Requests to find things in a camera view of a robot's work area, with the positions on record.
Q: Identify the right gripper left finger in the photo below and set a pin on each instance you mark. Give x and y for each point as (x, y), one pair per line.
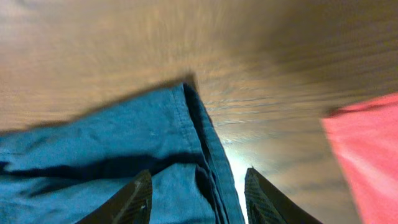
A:
(130, 205)

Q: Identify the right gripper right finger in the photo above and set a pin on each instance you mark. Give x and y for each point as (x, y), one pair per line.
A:
(266, 204)

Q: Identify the navy blue shorts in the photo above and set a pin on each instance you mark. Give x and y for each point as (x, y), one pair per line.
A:
(60, 174)

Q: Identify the red cloth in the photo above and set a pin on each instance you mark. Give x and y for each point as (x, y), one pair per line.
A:
(363, 138)

